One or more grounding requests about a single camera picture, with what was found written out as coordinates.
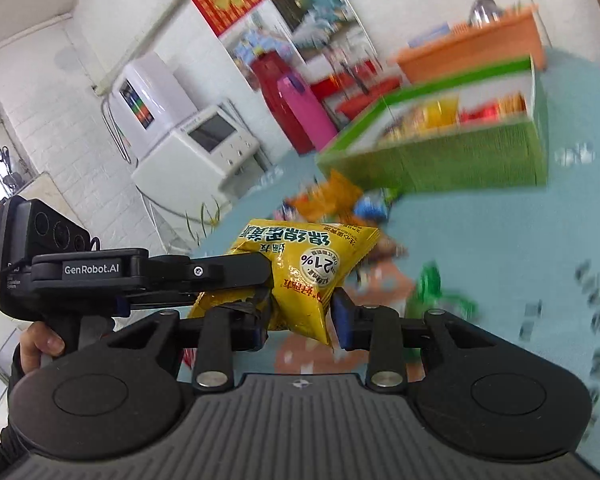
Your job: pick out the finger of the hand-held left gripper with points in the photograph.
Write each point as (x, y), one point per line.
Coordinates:
(230, 270)
(155, 300)

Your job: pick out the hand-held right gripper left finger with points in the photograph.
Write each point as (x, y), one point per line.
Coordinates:
(250, 330)

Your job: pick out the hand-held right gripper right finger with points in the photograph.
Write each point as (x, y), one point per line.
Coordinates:
(342, 320)

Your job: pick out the red lion print snack packet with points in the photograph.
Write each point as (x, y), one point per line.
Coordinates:
(385, 282)

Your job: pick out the yellow puffed snack packet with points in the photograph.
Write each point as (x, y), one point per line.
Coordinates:
(305, 270)

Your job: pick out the green snack packet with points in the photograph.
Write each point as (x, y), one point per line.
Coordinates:
(430, 285)

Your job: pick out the orange snack packet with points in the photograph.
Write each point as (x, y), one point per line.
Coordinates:
(330, 192)

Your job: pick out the green cardboard box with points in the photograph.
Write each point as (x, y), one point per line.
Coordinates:
(470, 160)

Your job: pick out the yellow packet with round logo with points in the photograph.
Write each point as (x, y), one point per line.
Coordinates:
(440, 112)

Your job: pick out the person's left hand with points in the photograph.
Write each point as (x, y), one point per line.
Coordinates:
(40, 345)

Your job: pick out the thin green leaved plant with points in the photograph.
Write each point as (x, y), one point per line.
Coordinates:
(205, 215)

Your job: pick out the white appliance with screen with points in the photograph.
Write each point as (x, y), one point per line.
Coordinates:
(180, 165)

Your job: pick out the teal printed tablecloth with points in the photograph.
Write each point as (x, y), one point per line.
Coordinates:
(480, 240)

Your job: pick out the pink bottle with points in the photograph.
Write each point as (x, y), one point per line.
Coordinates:
(305, 115)

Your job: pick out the red thermos flask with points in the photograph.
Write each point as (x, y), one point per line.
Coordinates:
(275, 90)

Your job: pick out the white water purifier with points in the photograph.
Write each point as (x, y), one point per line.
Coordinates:
(155, 95)

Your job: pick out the red plastic basin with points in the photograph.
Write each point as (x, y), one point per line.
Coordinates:
(365, 105)

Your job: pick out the blue plate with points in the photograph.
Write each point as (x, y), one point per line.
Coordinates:
(430, 35)

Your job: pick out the orange plastic basket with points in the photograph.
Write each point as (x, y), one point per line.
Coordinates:
(470, 50)

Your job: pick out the metal bowl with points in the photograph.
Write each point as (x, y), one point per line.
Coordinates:
(485, 7)

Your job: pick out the wall poster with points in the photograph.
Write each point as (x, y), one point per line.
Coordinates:
(320, 10)

